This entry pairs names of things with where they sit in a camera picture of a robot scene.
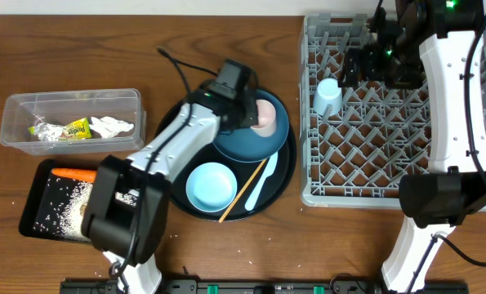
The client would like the pink cup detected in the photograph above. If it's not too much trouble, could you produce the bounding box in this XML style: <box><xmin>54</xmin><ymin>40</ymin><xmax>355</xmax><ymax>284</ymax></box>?
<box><xmin>251</xmin><ymin>100</ymin><xmax>277</xmax><ymax>137</ymax></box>

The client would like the dark blue plate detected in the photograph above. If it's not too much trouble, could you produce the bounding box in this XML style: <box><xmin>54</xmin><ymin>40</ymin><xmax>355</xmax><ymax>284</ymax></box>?
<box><xmin>213</xmin><ymin>90</ymin><xmax>290</xmax><ymax>163</ymax></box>

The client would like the wooden chopstick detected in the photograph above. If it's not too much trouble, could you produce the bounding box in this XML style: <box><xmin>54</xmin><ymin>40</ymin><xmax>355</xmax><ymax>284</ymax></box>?
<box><xmin>217</xmin><ymin>159</ymin><xmax>267</xmax><ymax>223</ymax></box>

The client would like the light blue plastic spoon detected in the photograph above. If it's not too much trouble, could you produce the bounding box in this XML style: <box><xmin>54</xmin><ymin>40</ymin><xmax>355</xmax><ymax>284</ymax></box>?
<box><xmin>244</xmin><ymin>152</ymin><xmax>279</xmax><ymax>212</ymax></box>

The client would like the light blue cup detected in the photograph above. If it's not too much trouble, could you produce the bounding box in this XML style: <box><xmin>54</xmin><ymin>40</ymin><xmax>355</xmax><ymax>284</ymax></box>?
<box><xmin>313</xmin><ymin>78</ymin><xmax>342</xmax><ymax>116</ymax></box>

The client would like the light blue bowl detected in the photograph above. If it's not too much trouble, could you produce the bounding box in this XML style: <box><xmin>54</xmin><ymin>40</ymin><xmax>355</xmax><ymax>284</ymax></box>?
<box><xmin>185</xmin><ymin>163</ymin><xmax>238</xmax><ymax>213</ymax></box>

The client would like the white tissue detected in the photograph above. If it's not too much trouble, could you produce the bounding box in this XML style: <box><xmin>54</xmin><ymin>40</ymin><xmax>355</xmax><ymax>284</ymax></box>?
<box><xmin>90</xmin><ymin>116</ymin><xmax>134</xmax><ymax>139</ymax></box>

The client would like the yellow snack wrapper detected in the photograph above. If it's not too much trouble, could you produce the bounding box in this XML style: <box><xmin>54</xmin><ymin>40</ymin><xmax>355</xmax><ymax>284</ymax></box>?
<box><xmin>27</xmin><ymin>117</ymin><xmax>92</xmax><ymax>143</ymax></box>

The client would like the orange carrot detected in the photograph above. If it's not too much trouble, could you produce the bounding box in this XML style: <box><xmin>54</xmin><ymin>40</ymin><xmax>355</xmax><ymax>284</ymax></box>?
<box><xmin>51</xmin><ymin>168</ymin><xmax>97</xmax><ymax>183</ymax></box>

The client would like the brown walnut shell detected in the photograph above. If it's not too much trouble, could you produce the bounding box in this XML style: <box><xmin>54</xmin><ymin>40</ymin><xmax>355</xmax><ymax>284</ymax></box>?
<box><xmin>79</xmin><ymin>203</ymin><xmax>88</xmax><ymax>216</ymax></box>

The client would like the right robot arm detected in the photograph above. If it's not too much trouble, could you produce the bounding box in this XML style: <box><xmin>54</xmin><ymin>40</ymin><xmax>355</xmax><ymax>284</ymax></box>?
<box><xmin>339</xmin><ymin>0</ymin><xmax>486</xmax><ymax>293</ymax></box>

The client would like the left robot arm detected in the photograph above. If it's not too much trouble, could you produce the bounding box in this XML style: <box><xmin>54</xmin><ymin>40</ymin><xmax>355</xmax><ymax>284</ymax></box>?
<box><xmin>81</xmin><ymin>80</ymin><xmax>257</xmax><ymax>293</ymax></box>

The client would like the grey dishwasher rack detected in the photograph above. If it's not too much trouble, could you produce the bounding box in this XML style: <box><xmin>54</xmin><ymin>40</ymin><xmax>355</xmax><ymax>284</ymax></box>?
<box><xmin>299</xmin><ymin>14</ymin><xmax>486</xmax><ymax>209</ymax></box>

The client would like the pile of white rice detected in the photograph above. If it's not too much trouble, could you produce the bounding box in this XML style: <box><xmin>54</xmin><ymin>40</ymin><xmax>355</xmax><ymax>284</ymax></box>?
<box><xmin>32</xmin><ymin>179</ymin><xmax>140</xmax><ymax>242</ymax></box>

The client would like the clear plastic bin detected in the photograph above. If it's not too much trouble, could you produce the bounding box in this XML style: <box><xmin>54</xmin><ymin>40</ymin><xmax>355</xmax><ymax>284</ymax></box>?
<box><xmin>0</xmin><ymin>88</ymin><xmax>145</xmax><ymax>155</ymax></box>

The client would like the black rectangular tray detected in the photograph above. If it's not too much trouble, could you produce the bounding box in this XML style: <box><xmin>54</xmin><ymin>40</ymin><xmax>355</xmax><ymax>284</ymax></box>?
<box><xmin>19</xmin><ymin>159</ymin><xmax>99</xmax><ymax>242</ymax></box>

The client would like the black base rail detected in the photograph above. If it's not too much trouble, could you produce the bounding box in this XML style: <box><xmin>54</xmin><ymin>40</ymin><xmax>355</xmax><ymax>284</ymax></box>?
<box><xmin>59</xmin><ymin>277</ymin><xmax>470</xmax><ymax>294</ymax></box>

